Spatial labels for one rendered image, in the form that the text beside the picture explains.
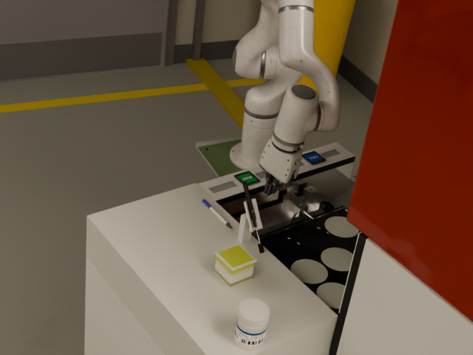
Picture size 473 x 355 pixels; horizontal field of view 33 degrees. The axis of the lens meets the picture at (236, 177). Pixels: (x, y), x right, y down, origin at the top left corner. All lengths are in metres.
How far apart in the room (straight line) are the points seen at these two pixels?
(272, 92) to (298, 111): 0.61
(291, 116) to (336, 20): 2.72
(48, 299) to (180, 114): 1.66
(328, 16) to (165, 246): 2.75
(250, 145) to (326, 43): 2.13
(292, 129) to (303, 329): 0.49
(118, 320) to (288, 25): 0.89
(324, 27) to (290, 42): 2.64
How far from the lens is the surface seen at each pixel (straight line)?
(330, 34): 4.70
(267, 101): 2.57
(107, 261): 2.15
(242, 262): 1.97
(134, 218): 2.19
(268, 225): 2.36
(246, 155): 2.69
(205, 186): 2.34
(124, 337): 2.21
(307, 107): 1.97
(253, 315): 1.80
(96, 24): 4.87
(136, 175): 4.08
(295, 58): 2.02
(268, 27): 2.39
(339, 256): 2.27
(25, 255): 3.58
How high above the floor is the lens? 2.28
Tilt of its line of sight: 33 degrees down
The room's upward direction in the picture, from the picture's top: 8 degrees clockwise
